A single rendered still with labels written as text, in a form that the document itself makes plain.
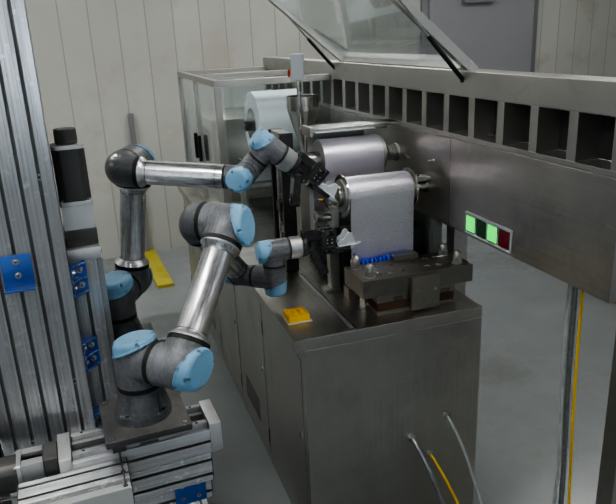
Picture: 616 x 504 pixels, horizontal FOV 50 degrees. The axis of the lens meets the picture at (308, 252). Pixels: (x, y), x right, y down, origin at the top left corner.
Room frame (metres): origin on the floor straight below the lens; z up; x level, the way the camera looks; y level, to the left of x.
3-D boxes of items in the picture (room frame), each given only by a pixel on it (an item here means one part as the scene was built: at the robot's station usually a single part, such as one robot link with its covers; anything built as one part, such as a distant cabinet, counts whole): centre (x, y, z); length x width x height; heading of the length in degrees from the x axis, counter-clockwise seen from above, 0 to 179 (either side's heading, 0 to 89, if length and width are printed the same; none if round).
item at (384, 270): (2.07, -0.33, 1.00); 0.40 x 0.16 x 0.06; 108
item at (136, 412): (1.57, 0.47, 0.87); 0.15 x 0.15 x 0.10
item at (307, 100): (2.91, 0.00, 1.50); 0.14 x 0.14 x 0.06
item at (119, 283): (2.04, 0.64, 0.98); 0.13 x 0.12 x 0.14; 172
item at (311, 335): (3.10, 0.13, 0.88); 2.52 x 0.66 x 0.04; 18
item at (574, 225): (2.95, -0.35, 1.29); 3.10 x 0.28 x 0.30; 18
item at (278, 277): (2.06, 0.13, 1.01); 0.11 x 0.08 x 0.11; 66
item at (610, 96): (2.93, -0.28, 1.55); 3.08 x 0.08 x 0.23; 18
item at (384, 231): (2.17, -0.26, 1.11); 0.23 x 0.01 x 0.18; 108
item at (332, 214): (2.21, -0.08, 1.05); 0.06 x 0.05 x 0.31; 108
